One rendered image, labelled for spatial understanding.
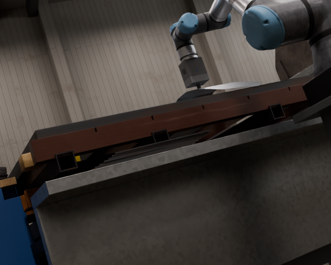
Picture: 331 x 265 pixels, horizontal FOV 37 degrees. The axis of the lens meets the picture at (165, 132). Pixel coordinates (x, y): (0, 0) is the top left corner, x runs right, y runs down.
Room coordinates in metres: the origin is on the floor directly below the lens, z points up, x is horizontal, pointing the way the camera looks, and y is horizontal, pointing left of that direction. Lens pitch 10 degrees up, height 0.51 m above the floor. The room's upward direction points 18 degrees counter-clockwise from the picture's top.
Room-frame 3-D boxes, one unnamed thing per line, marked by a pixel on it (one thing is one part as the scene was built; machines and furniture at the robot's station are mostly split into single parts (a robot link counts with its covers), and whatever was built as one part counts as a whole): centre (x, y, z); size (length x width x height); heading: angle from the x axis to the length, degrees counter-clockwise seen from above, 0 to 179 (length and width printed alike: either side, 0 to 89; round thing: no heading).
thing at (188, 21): (1.89, -0.23, 1.23); 0.11 x 0.11 x 0.08; 14
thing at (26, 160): (1.36, 0.38, 0.79); 0.06 x 0.05 x 0.04; 28
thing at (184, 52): (1.98, -0.19, 1.15); 0.08 x 0.08 x 0.05
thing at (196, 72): (1.99, -0.19, 1.07); 0.10 x 0.09 x 0.16; 25
